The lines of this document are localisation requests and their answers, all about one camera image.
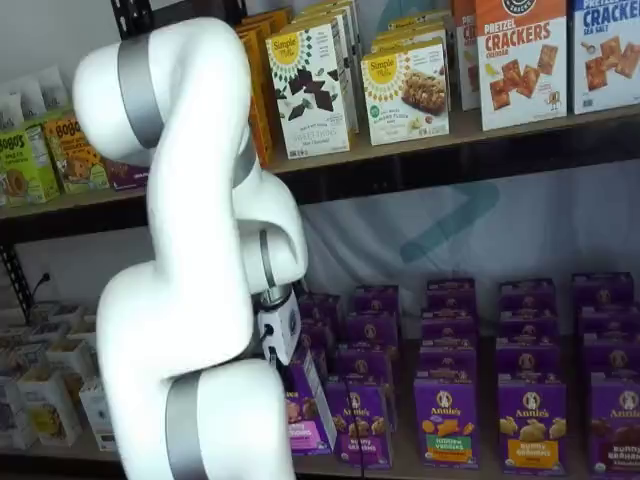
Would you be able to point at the purple Annie's box pink patch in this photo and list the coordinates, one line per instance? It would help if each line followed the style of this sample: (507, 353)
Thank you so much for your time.
(305, 430)

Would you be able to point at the white Organic Pantry box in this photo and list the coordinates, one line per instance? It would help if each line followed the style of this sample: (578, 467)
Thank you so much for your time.
(47, 332)
(67, 315)
(50, 410)
(20, 362)
(15, 415)
(70, 357)
(100, 415)

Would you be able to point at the Simple Mills bar box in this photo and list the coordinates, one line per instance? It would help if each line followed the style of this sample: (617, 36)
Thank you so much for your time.
(405, 100)
(410, 37)

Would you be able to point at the white backdrop sheet teal logo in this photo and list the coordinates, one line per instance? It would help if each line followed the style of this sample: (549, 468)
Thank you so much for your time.
(550, 235)

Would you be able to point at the black metal shelving rack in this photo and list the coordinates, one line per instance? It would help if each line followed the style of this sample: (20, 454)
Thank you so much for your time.
(50, 220)
(450, 165)

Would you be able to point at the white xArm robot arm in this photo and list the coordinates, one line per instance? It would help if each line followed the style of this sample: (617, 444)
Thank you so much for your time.
(190, 250)

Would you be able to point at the green Bobo's snack box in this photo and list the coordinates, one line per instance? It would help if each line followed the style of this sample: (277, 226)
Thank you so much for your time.
(25, 165)

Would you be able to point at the crackers sea salt box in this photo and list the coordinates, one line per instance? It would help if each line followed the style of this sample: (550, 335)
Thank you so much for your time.
(607, 60)

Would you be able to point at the pretzel crackers cheddar box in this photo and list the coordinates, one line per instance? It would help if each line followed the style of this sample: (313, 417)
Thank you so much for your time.
(520, 75)
(465, 60)

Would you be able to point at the purple Annie's box green patch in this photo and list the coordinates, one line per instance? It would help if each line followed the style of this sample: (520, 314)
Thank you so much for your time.
(445, 430)

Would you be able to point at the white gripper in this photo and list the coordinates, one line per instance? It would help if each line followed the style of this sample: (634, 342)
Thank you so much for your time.
(284, 334)

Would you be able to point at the Simple Mills sweet thins box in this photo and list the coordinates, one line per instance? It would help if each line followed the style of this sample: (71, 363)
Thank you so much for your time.
(352, 60)
(310, 100)

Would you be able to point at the orange Bobo's snack box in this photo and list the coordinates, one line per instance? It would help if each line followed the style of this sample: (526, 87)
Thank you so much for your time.
(70, 150)

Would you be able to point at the purple Annie's box brown patch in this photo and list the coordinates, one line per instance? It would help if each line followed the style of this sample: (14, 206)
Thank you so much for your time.
(617, 430)

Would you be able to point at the purple Annie's box yellow patch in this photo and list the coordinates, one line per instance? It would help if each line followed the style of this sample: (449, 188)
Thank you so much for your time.
(532, 435)

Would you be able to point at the purple Annie's snack box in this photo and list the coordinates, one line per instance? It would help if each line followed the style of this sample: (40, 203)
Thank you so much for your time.
(602, 290)
(450, 295)
(525, 295)
(322, 307)
(527, 327)
(372, 330)
(612, 352)
(607, 320)
(375, 300)
(447, 362)
(530, 362)
(315, 337)
(450, 327)
(365, 365)

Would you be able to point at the white printed pouch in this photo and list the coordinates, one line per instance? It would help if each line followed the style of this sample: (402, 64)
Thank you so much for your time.
(10, 115)
(52, 90)
(27, 100)

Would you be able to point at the purple Annie's box violet patch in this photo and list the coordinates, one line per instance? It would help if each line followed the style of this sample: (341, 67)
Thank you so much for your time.
(360, 430)

